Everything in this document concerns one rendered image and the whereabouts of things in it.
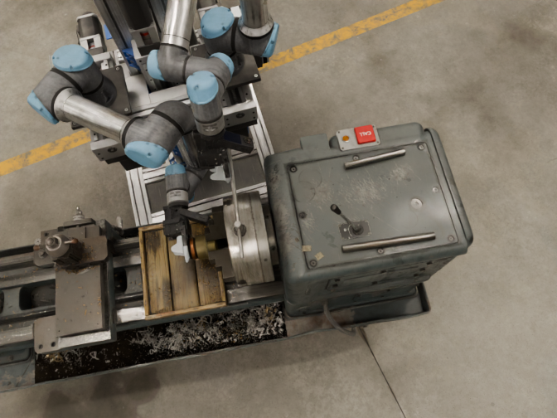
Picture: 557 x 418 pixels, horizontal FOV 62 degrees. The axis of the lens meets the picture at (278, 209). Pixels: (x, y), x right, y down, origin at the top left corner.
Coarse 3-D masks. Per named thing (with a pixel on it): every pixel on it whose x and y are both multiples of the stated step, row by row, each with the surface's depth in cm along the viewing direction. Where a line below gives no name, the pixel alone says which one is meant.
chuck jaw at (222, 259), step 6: (210, 252) 156; (216, 252) 156; (222, 252) 156; (228, 252) 156; (210, 258) 155; (216, 258) 155; (222, 258) 155; (228, 258) 155; (216, 264) 154; (222, 264) 154; (228, 264) 154; (222, 270) 153; (228, 270) 153; (228, 276) 152; (234, 276) 152; (240, 282) 153
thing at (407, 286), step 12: (420, 276) 175; (360, 288) 174; (372, 288) 174; (384, 288) 174; (396, 288) 182; (408, 288) 189; (312, 300) 173; (336, 300) 189; (348, 300) 195; (360, 300) 201; (372, 300) 203; (288, 312) 199; (300, 312) 199; (312, 312) 202
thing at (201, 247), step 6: (204, 234) 158; (192, 240) 157; (198, 240) 156; (204, 240) 156; (192, 246) 156; (198, 246) 155; (204, 246) 155; (210, 246) 157; (216, 246) 162; (192, 252) 156; (198, 252) 156; (204, 252) 156; (192, 258) 157; (204, 258) 158
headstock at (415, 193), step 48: (336, 144) 153; (384, 144) 152; (432, 144) 151; (288, 192) 147; (336, 192) 146; (384, 192) 146; (432, 192) 145; (288, 240) 142; (336, 240) 141; (432, 240) 140; (288, 288) 148; (336, 288) 162
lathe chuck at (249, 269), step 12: (240, 204) 150; (228, 216) 147; (240, 216) 146; (252, 216) 146; (228, 228) 145; (252, 228) 145; (228, 240) 144; (252, 240) 144; (252, 252) 145; (240, 264) 146; (252, 264) 146; (240, 276) 149; (252, 276) 150
